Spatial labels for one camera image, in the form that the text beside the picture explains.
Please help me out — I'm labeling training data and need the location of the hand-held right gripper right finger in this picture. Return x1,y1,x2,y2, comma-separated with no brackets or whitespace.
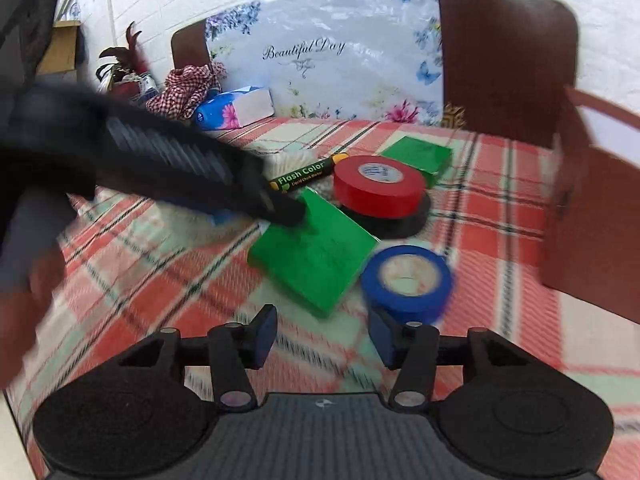
369,308,531,411

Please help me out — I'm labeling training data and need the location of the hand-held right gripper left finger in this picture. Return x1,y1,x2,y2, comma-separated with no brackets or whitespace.
117,304,278,413

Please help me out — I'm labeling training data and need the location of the brown box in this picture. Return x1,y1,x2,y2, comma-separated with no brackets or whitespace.
542,87,640,326

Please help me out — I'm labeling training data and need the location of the black marker pen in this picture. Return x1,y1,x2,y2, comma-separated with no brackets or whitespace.
267,155,351,193

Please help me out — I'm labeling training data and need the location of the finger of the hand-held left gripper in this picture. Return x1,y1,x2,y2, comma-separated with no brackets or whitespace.
252,180,307,227
165,199,241,226

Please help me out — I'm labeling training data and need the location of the brown wooden headboard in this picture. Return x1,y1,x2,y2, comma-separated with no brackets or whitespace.
171,0,580,151

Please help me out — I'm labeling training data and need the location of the plaid mat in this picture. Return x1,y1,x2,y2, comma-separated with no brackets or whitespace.
2,117,640,480

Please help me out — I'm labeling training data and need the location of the blue tape roll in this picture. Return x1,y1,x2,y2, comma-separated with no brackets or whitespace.
361,245,453,326

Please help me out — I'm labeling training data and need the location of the red checkered cloth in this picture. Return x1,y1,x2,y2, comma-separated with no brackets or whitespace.
145,62,228,121

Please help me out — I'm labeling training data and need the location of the black tape roll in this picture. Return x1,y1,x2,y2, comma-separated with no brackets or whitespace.
340,192,432,240

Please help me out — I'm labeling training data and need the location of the thick green box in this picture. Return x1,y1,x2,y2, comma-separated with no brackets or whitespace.
379,136,453,188

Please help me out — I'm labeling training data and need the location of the blue tissue pack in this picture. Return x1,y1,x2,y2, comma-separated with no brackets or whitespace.
192,86,275,131

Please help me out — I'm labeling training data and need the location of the cardboard box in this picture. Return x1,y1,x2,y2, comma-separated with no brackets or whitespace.
37,20,83,76

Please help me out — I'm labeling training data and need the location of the floral printed board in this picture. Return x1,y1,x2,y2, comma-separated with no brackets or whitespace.
204,0,446,126

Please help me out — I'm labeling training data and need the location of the dark cloth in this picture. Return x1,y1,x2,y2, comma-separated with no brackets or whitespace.
0,0,68,88

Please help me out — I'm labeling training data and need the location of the red tape roll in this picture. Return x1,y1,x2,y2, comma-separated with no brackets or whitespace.
332,156,428,220

